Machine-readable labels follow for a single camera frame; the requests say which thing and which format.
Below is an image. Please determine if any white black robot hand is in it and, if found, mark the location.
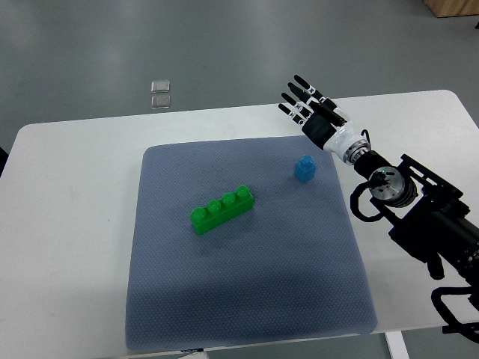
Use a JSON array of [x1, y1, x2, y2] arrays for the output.
[[278, 75, 371, 165]]

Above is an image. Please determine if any small blue block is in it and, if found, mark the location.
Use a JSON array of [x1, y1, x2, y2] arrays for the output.
[[293, 155, 317, 183]]

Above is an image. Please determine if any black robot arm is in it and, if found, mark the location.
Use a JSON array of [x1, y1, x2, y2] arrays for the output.
[[350, 150, 478, 343]]

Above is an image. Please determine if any long green block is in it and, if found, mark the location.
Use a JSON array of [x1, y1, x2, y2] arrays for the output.
[[190, 185, 254, 236]]

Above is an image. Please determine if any blue-grey fabric mat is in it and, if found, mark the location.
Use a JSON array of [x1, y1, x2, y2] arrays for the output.
[[126, 135, 377, 351]]

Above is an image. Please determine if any wooden box corner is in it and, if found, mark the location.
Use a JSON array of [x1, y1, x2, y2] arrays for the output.
[[424, 0, 478, 18]]

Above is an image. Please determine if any upper metal floor plate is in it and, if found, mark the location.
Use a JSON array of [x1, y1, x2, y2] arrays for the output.
[[150, 79, 171, 93]]

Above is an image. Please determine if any white table leg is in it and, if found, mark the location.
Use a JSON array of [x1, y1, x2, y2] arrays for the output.
[[385, 331, 409, 359]]

